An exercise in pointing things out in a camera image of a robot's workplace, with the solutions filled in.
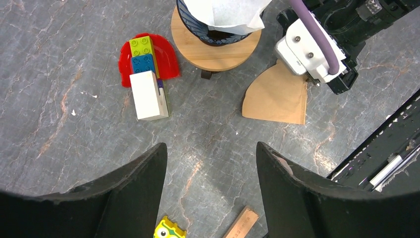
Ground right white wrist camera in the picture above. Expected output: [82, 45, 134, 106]
[274, 19, 347, 83]

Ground white paper coffee filter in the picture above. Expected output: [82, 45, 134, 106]
[184, 0, 271, 35]

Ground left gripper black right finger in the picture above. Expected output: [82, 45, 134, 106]
[256, 142, 420, 238]

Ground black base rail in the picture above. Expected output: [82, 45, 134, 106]
[327, 92, 420, 193]

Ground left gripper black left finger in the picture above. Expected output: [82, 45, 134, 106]
[0, 143, 167, 238]

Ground blue ribbed dripper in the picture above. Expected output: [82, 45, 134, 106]
[176, 0, 264, 46]

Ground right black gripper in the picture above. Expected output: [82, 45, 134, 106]
[277, 0, 420, 95]

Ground flat wooden block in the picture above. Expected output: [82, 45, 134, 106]
[223, 205, 259, 238]

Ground brown paper coffee filter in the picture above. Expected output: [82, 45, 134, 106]
[242, 59, 308, 125]

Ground colourful toy block pile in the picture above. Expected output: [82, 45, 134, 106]
[118, 33, 181, 120]

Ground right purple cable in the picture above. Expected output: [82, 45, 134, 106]
[288, 0, 341, 75]

